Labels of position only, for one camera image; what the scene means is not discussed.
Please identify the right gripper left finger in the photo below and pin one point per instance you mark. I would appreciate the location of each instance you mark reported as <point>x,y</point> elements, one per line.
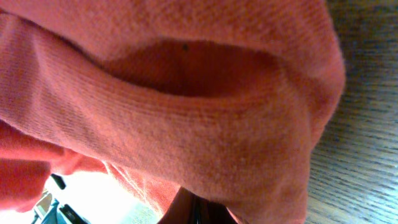
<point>181,210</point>

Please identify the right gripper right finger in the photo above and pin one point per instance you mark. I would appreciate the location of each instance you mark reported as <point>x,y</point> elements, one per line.
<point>213,213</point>

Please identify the red soccer t-shirt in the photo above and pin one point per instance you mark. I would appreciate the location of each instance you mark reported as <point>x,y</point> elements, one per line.
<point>226,99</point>

